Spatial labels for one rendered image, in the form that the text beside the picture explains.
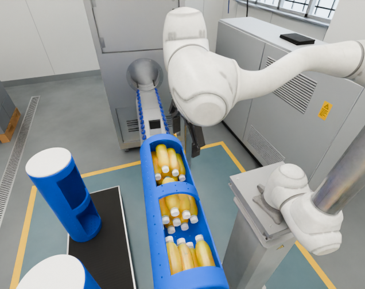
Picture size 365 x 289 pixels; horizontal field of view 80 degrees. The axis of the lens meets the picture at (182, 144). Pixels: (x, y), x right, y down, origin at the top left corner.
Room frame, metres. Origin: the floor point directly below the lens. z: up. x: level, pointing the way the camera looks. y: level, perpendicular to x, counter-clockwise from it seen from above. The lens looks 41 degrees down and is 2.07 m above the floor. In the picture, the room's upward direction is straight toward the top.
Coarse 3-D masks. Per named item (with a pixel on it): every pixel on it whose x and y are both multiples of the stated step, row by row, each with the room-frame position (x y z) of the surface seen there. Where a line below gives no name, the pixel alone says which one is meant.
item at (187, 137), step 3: (186, 126) 1.67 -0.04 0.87; (186, 129) 1.67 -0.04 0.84; (186, 132) 1.67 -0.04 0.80; (189, 132) 1.67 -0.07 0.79; (186, 135) 1.67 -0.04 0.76; (189, 135) 1.67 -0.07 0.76; (186, 138) 1.67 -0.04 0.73; (189, 138) 1.67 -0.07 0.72; (186, 141) 1.66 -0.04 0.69; (189, 141) 1.67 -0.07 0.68; (186, 144) 1.66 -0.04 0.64; (189, 144) 1.67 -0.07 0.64; (186, 147) 1.66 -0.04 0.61; (189, 147) 1.67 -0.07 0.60; (186, 150) 1.66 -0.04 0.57; (189, 150) 1.67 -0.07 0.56; (186, 153) 1.66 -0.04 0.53; (189, 153) 1.67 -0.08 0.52; (186, 156) 1.66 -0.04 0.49; (189, 156) 1.67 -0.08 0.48; (189, 159) 1.67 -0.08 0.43; (189, 162) 1.67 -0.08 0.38; (189, 165) 1.67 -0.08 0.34; (189, 168) 1.67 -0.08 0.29
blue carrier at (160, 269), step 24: (144, 144) 1.03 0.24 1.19; (168, 144) 1.09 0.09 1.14; (144, 168) 0.85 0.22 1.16; (144, 192) 0.72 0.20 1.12; (168, 192) 0.63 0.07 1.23; (192, 192) 0.66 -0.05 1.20; (192, 240) 0.52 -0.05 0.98; (168, 264) 0.32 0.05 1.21; (216, 264) 0.38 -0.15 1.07; (168, 288) 0.25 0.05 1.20; (192, 288) 0.24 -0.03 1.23; (216, 288) 0.25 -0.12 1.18
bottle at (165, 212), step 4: (160, 200) 0.65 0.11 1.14; (164, 200) 0.65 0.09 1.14; (160, 204) 0.63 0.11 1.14; (164, 204) 0.63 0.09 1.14; (160, 208) 0.61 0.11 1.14; (164, 208) 0.61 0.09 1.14; (164, 212) 0.59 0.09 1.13; (168, 212) 0.59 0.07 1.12; (164, 216) 0.57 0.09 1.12; (168, 216) 0.58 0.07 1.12
